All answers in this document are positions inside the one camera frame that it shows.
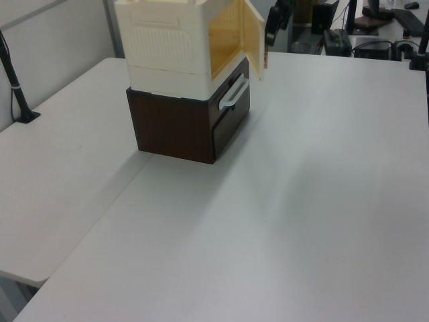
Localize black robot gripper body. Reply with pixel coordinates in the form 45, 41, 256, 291
265, 0, 293, 48

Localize cream cabinet door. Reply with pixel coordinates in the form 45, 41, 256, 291
239, 0, 266, 81

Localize cream plastic cabinet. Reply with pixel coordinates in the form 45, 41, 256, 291
113, 0, 251, 101

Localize dark brown drawer cabinet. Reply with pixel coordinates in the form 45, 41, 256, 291
125, 55, 252, 166

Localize clear glass container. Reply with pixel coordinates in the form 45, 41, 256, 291
290, 41, 315, 54

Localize black computer monitor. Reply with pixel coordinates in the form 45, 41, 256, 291
310, 0, 341, 35

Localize black device with green light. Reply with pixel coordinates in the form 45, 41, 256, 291
322, 28, 354, 57

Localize black monitor stand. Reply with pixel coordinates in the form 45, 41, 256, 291
347, 0, 381, 37

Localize dark brown drawer front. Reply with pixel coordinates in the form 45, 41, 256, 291
210, 106, 251, 160

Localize black electronics box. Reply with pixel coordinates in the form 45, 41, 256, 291
353, 36, 393, 60

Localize black keyboard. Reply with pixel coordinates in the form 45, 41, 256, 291
391, 8, 426, 37

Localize white drawer handle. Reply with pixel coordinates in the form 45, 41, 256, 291
217, 74, 250, 111

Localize black camera stand with clamp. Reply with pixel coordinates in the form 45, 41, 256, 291
406, 18, 429, 72

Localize black camera stand pole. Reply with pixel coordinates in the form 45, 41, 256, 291
0, 29, 42, 124

